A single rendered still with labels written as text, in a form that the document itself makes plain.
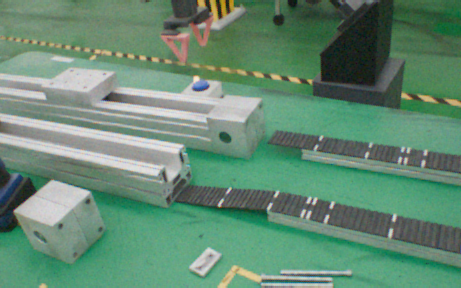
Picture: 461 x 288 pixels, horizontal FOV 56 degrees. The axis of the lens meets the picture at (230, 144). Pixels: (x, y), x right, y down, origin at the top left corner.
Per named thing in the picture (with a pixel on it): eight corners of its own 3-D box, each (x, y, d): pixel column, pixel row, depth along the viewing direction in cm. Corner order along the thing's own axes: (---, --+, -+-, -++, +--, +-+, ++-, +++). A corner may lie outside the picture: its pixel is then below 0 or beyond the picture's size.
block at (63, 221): (115, 221, 83) (100, 183, 78) (72, 265, 75) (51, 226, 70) (78, 208, 88) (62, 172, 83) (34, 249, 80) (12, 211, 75)
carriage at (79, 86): (123, 94, 116) (115, 71, 112) (95, 115, 108) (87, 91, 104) (78, 89, 123) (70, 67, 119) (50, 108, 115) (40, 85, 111)
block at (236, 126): (270, 128, 102) (266, 93, 97) (249, 159, 94) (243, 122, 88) (236, 124, 106) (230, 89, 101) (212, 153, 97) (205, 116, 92)
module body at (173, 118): (232, 129, 105) (226, 98, 100) (212, 153, 97) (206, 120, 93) (10, 97, 139) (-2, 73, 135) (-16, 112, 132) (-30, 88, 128)
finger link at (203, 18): (182, 53, 108) (174, 16, 103) (196, 41, 113) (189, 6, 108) (205, 54, 105) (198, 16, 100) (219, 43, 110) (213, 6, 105)
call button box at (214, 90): (224, 101, 116) (221, 80, 113) (207, 120, 110) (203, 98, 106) (199, 98, 120) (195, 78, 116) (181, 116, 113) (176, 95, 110)
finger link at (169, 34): (166, 65, 103) (157, 27, 98) (182, 52, 109) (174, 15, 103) (191, 67, 100) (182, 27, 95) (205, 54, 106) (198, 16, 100)
